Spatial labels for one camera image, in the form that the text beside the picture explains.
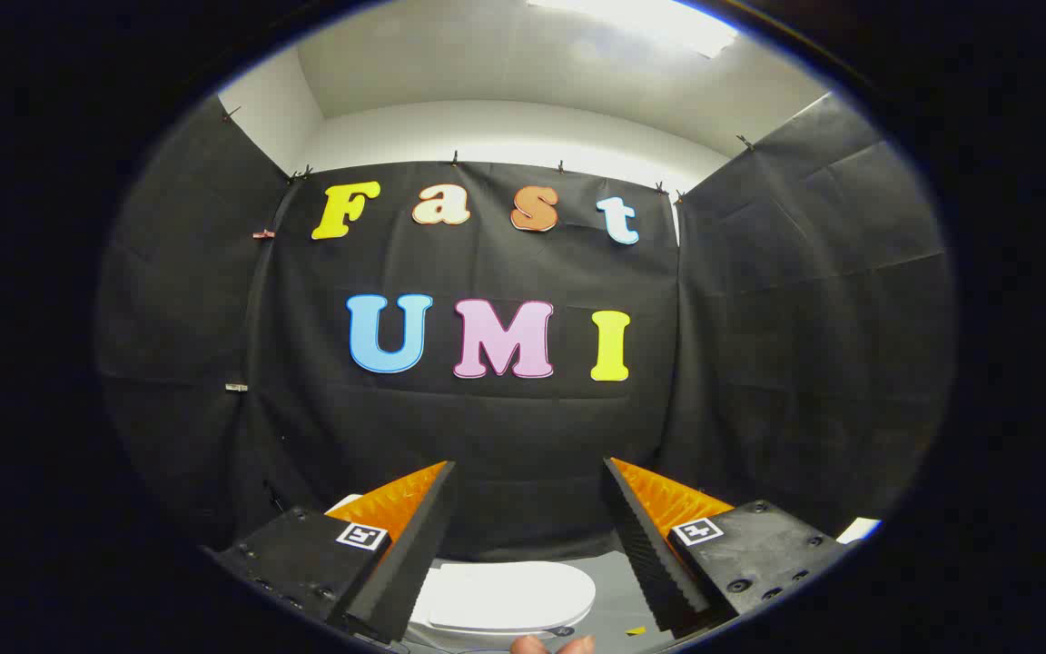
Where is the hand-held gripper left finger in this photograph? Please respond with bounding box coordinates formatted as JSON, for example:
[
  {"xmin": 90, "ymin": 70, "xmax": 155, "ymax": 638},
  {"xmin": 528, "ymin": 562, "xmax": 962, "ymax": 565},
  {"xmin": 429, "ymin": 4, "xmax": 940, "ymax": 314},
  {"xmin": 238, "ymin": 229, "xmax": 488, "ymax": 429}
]
[{"xmin": 203, "ymin": 461, "xmax": 459, "ymax": 644}]

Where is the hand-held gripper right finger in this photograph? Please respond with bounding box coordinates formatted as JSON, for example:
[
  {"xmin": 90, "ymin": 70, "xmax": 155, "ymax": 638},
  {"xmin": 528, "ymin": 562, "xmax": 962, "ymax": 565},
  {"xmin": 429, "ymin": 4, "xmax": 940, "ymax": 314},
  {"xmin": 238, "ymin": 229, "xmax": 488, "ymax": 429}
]
[{"xmin": 602, "ymin": 457, "xmax": 853, "ymax": 639}]

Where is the white toilet lid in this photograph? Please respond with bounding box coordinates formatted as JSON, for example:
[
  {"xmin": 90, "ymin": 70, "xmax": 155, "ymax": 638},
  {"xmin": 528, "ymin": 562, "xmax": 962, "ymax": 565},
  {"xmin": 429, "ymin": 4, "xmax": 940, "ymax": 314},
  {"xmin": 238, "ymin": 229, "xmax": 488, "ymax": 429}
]
[{"xmin": 410, "ymin": 560, "xmax": 597, "ymax": 637}]

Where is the white toilet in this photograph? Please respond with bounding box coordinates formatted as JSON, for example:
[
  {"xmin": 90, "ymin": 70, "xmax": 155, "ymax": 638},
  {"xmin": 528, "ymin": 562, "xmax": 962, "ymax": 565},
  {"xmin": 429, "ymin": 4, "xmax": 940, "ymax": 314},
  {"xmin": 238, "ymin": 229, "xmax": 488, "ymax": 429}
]
[{"xmin": 328, "ymin": 493, "xmax": 578, "ymax": 648}]

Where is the black backdrop cloth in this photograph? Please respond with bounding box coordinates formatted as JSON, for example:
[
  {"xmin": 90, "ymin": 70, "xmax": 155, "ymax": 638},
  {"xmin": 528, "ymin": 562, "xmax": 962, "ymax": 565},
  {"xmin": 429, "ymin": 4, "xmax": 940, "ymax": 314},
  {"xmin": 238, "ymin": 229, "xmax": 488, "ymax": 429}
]
[{"xmin": 96, "ymin": 91, "xmax": 955, "ymax": 564}]

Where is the white panel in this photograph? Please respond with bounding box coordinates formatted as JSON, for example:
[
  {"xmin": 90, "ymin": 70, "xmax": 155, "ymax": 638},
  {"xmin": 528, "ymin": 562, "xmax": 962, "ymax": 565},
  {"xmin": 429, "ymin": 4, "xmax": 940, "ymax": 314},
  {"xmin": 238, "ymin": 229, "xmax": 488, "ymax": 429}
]
[{"xmin": 836, "ymin": 516, "xmax": 883, "ymax": 546}]

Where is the row of dark cloth clips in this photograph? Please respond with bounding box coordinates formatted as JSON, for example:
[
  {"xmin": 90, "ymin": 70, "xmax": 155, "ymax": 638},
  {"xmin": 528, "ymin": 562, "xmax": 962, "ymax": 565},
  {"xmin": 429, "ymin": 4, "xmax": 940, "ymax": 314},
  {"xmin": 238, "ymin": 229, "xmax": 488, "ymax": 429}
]
[{"xmin": 222, "ymin": 104, "xmax": 755, "ymax": 205}]

